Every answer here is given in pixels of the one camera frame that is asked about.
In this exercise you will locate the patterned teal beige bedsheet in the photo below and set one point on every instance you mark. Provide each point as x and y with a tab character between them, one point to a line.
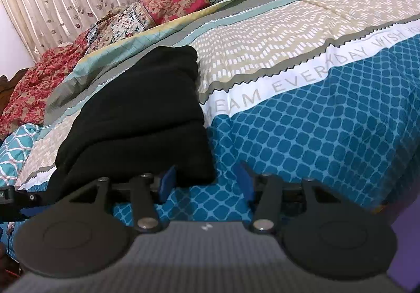
322	89

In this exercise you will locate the carved wooden headboard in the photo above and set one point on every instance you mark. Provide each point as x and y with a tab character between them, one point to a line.
7	87

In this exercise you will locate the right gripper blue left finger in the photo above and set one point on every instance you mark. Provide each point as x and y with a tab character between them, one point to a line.
166	184

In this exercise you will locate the teal white patterned pillow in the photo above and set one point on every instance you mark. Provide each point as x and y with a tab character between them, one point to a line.
15	150

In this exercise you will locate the red floral quilt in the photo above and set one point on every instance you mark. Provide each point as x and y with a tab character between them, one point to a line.
28	101

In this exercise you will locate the black pants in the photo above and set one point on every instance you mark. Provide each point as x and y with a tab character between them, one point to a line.
146	121

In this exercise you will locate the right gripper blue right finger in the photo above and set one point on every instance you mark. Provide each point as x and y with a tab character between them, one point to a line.
248	181

